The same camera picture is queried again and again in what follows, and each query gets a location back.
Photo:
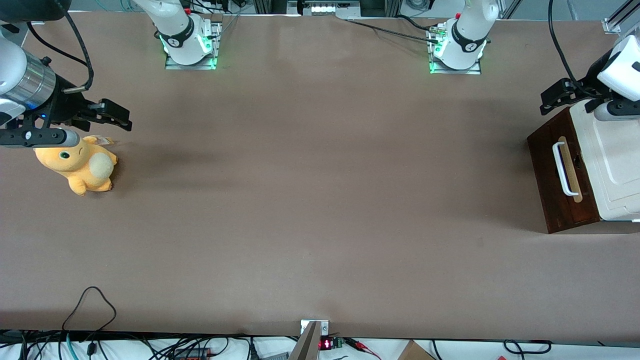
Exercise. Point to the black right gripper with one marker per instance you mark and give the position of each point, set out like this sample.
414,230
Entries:
64,106

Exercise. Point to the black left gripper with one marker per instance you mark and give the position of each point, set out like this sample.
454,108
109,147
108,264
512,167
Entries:
575,93

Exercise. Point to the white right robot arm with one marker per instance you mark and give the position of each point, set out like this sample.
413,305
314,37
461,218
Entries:
17,65

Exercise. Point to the orange plush toy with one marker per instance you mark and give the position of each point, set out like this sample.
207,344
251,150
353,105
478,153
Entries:
80,165

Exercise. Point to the white light bar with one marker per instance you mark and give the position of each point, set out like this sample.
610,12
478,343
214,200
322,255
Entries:
327,8

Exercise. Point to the black box orange label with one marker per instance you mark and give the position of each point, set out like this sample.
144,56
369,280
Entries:
192,353

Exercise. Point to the brown cardboard piece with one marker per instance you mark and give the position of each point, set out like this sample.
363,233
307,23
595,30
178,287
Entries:
415,351

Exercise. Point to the circuit board red display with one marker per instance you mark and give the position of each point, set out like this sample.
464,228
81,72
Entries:
331,343

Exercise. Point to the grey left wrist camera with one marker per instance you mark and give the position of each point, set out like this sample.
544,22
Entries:
617,110

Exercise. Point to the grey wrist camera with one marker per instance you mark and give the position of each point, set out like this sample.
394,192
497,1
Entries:
45,138
617,110

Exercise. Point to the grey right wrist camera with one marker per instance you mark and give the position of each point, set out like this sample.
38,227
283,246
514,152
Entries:
45,138

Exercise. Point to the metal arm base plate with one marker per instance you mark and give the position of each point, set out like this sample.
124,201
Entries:
455,71
192,66

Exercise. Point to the aluminium frame profile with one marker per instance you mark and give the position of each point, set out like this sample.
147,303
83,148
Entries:
617,20

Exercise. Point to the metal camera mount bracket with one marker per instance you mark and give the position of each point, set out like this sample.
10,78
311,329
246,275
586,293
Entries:
312,340

